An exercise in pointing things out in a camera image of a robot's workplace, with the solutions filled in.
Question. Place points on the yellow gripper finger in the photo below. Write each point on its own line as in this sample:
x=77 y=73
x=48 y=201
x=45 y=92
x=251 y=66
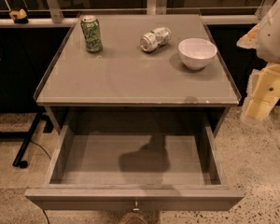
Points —
x=250 y=39
x=263 y=92

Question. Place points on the green soda can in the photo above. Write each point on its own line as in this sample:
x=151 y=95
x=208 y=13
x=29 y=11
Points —
x=91 y=30

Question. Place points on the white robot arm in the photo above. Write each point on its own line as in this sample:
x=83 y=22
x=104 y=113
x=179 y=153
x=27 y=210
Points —
x=269 y=36

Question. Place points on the crushed white can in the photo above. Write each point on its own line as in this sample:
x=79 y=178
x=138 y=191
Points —
x=154 y=39

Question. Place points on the grey cabinet with top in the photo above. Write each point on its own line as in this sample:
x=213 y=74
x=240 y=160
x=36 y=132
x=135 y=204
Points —
x=123 y=74

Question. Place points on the open grey top drawer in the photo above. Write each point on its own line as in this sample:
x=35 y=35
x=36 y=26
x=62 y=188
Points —
x=165 y=159

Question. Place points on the metal drawer knob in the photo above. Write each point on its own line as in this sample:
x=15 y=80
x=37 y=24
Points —
x=136 y=208

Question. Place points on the white bowl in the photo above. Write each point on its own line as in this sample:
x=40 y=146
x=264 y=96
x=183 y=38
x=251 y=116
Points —
x=196 y=53

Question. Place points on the yellow and black toy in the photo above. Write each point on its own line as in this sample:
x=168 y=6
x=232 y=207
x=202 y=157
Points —
x=18 y=15

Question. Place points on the black stand leg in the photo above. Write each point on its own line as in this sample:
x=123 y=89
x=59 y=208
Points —
x=27 y=139

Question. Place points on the white railing frame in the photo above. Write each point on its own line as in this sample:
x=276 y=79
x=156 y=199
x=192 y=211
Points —
x=64 y=13

